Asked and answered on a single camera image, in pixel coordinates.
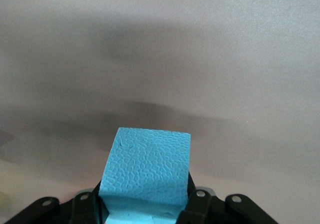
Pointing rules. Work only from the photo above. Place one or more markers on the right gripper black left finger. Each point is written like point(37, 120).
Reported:
point(82, 206)

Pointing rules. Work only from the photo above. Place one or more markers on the blue foam cube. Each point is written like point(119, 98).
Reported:
point(150, 164)

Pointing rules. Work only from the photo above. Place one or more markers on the brown paper table cover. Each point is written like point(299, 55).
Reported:
point(225, 47)

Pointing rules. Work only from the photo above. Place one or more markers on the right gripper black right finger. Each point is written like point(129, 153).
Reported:
point(200, 206)

